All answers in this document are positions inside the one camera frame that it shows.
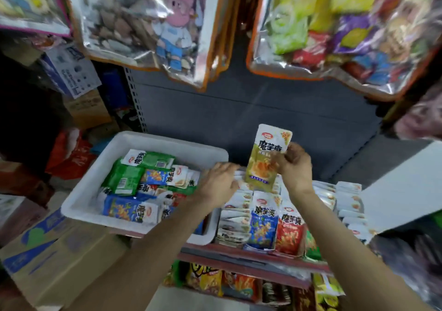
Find gold display box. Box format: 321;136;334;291
215;172;255;248

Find white blue carton box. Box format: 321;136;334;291
38;41;103;100

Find row of orange chip bags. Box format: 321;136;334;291
166;260;294;305

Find red display box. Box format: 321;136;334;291
275;197;307;258

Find black plastic wrapped bundle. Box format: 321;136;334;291
373;231;442;311

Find hanging pastel candy bag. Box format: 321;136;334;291
0;0;73;37

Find person's right forearm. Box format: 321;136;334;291
293;190;432;311

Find snack packet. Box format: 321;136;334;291
217;217;252;246
276;207;306;256
244;124;294;192
247;193;282;251

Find red plastic bag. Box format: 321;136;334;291
45;128;98;180

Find white plastic bin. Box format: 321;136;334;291
61;131;229;246

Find plain brown cardboard carton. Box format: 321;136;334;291
64;89;113;130

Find blue print cardboard carton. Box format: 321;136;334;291
0;209;132;307

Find red carton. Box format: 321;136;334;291
0;158;56;208

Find orange trimmed toy snack bag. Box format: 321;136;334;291
65;0;244;90

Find green display box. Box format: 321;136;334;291
302;180;341;263

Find person's left forearm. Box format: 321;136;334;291
65;197;215;311

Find person's right hand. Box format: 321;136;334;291
275;143;314;198

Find person's left hand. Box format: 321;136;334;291
195;162;241;208

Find orange trimmed colourful candy bag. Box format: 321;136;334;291
247;0;442;101

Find yellow snack packets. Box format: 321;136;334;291
312;273;346;311

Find pile of snack packets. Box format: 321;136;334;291
97;148;208;234

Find orange display box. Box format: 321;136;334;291
335;181;379;246

